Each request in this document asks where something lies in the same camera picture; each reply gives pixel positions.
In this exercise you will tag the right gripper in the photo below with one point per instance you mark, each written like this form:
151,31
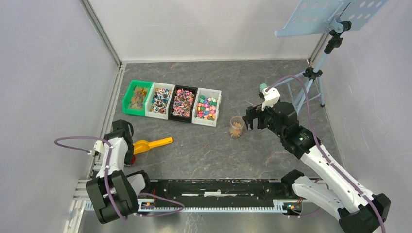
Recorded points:
252,112

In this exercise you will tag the clear plastic jar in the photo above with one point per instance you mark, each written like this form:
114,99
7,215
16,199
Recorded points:
236,126

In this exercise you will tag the orange plastic scoop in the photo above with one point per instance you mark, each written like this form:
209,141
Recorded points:
142,146

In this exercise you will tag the red jar lid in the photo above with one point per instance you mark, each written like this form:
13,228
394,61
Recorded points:
133,160

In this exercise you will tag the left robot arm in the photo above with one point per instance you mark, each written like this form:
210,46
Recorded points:
112,193

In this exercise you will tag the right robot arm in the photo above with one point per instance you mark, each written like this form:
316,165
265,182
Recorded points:
356,208

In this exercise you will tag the white star candy bin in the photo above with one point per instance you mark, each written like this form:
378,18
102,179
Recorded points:
206,107

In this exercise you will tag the black swirl lollipop bin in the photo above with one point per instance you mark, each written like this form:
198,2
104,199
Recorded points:
182,103

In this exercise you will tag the white lollipop bin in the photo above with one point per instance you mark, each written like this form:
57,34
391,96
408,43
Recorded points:
158,100

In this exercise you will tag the green candy bin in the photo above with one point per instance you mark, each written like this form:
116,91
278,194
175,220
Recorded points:
135,98

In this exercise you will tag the blue music stand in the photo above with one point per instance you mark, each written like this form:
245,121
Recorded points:
330,19

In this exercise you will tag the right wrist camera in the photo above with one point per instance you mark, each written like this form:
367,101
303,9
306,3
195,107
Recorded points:
270,97

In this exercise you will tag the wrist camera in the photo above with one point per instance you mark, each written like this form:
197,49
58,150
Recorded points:
98,148
270,97

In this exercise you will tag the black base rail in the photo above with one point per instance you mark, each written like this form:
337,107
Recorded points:
217,195

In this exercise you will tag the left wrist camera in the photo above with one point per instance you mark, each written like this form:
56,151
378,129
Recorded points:
98,148

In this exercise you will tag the aluminium frame post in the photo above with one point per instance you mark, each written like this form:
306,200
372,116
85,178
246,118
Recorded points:
100,31

